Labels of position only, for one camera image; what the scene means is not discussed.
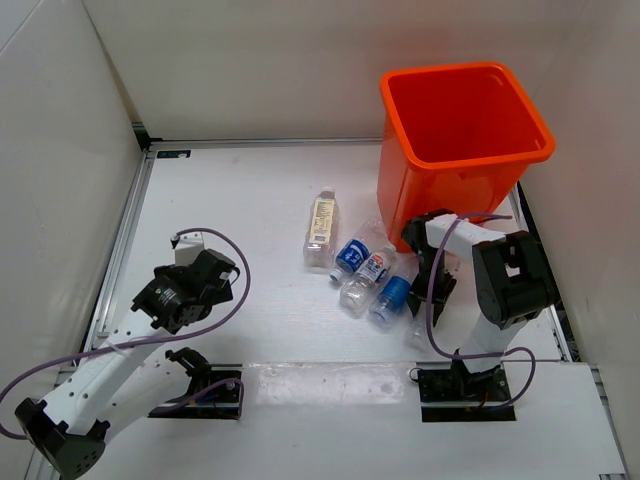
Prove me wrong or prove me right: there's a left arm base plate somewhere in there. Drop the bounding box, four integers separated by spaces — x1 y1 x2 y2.
148 368 244 420

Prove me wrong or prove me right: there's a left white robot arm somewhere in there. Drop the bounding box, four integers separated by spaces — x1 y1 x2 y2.
15 249 239 479

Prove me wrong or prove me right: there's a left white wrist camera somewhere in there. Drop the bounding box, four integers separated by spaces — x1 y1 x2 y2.
170 232 205 266

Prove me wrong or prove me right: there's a blue label purple cap bottle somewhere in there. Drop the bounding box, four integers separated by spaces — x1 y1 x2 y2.
368 256 419 331

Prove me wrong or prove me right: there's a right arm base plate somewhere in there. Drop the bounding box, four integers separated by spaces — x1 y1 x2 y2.
408 361 516 423

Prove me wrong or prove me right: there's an orange plastic bin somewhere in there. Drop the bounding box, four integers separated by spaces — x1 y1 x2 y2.
377 62 556 252

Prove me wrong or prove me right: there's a blue label crushed bottle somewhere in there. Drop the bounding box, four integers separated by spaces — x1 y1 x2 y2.
329 218 387 284

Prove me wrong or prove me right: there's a yellow label plastic bottle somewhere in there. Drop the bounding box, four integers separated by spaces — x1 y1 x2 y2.
303 187 339 270

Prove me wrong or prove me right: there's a blue label sticker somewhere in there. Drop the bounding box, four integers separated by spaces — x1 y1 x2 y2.
156 150 191 159

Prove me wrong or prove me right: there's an aluminium table frame rail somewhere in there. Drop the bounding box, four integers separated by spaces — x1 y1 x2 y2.
24 122 166 480

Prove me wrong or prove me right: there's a white blue label bottle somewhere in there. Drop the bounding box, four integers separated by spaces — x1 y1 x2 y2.
339 244 396 316

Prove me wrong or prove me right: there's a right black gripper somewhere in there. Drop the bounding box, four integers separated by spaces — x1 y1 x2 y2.
406 247 458 326

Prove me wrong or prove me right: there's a clear unlabeled plastic bottle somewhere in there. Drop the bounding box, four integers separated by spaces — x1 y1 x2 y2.
405 310 429 351

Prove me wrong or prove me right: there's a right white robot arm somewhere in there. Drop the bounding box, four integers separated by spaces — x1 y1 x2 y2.
401 210 556 400

